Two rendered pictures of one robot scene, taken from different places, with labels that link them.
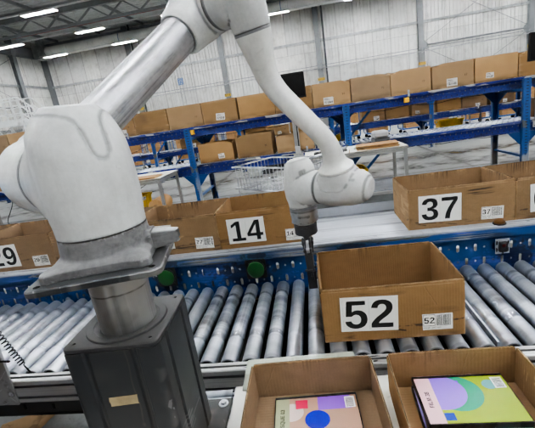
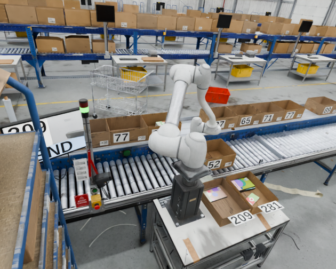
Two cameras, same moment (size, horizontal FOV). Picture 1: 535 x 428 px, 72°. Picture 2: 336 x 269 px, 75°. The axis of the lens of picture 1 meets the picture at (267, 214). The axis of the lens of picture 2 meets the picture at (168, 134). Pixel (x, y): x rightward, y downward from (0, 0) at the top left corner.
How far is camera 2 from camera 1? 1.42 m
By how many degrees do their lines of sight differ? 35
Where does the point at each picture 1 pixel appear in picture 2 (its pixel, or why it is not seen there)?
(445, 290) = (232, 156)
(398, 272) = (210, 147)
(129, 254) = (204, 168)
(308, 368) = (209, 182)
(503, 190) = (235, 119)
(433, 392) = (236, 183)
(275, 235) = not seen: hidden behind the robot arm
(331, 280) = not seen: hidden behind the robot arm
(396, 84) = (160, 23)
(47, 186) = (197, 157)
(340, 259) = not seen: hidden behind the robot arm
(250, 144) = (76, 45)
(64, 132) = (204, 145)
